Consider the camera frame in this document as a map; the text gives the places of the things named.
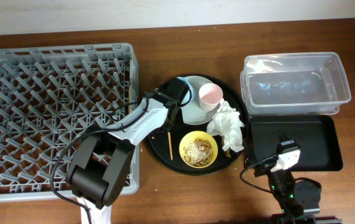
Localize pink plastic cup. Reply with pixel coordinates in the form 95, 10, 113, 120
198, 83, 223, 111

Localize white paper napkin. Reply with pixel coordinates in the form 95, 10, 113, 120
206, 99, 245, 152

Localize yellow bowl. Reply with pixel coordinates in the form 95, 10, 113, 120
179, 131, 218, 169

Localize light blue plastic cup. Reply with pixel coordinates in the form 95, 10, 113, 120
178, 77, 195, 108

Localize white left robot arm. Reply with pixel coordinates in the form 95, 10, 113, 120
66, 78, 193, 223

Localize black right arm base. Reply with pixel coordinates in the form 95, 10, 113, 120
270, 177, 343, 224

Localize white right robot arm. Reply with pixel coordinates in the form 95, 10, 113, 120
259, 130, 301, 223

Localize grey plastic dishwasher rack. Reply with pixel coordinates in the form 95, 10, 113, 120
0, 43, 139, 202

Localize grey round plate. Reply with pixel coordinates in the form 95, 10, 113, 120
182, 75, 219, 125

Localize black rectangular tray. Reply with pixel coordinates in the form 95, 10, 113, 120
244, 115, 343, 172

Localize round black tray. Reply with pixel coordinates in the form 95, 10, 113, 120
145, 75, 248, 176

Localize clear plastic bin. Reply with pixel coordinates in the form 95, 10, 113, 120
240, 52, 351, 115

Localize food scraps pile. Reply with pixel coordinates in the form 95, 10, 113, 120
183, 138, 213, 167

